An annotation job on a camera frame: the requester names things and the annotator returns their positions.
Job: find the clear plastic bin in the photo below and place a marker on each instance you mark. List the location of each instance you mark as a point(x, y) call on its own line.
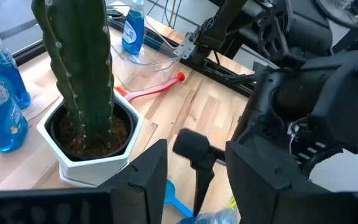
point(148, 65)

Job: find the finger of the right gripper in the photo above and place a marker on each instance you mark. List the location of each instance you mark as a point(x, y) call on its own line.
point(204, 183)
point(190, 144)

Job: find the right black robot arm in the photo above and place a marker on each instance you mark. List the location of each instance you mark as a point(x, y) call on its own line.
point(322, 93)

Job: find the green cactus plant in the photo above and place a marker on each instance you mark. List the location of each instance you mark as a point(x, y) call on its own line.
point(79, 62)

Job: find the white hexagonal plant pot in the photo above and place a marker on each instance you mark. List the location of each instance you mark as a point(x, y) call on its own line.
point(98, 169)

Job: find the lime green dish brush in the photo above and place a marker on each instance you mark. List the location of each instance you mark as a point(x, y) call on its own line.
point(232, 203)

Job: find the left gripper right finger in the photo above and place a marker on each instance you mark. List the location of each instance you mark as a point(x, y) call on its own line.
point(291, 208)

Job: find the grey metal corner bracket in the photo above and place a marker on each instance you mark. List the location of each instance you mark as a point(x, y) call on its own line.
point(185, 46)

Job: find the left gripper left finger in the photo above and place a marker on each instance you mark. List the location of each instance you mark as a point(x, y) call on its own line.
point(73, 208)

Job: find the black inner plant pot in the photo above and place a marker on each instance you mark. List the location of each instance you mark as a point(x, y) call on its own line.
point(128, 124)

